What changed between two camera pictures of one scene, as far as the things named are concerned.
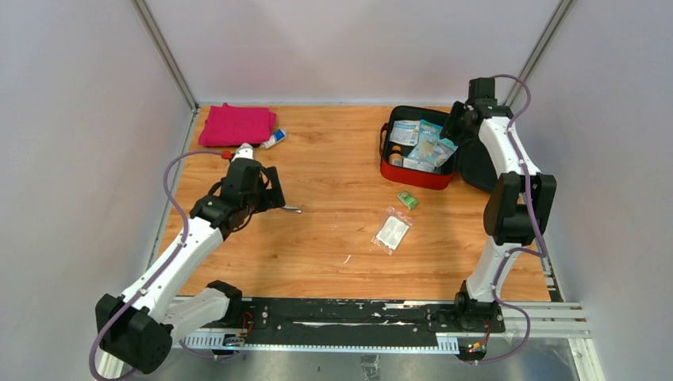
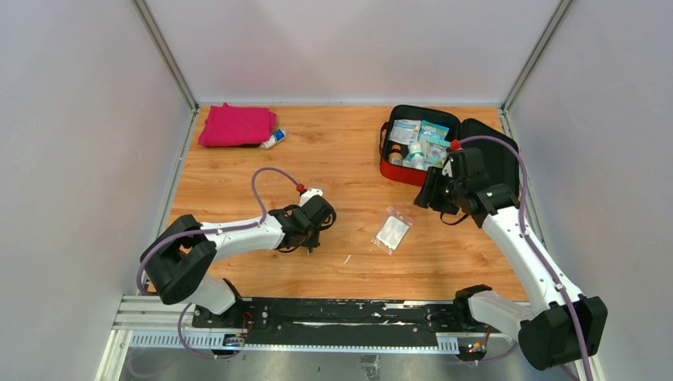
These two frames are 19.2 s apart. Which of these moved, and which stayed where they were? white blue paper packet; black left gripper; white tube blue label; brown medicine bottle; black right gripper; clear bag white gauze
Moved: black right gripper; black left gripper
Stayed: clear bag white gauze; white blue paper packet; brown medicine bottle; white tube blue label
